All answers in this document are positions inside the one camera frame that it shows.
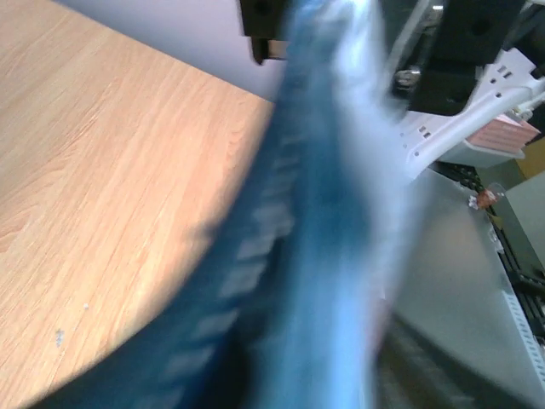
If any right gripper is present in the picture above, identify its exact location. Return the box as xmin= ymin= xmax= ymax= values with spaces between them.
xmin=238 ymin=1 xmax=524 ymax=115

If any blue card holder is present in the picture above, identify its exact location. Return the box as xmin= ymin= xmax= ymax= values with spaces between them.
xmin=25 ymin=0 xmax=431 ymax=409

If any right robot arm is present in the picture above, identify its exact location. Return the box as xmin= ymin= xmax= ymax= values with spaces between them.
xmin=239 ymin=1 xmax=544 ymax=172

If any white slotted cable duct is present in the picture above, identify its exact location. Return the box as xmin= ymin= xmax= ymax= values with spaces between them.
xmin=504 ymin=270 xmax=544 ymax=387

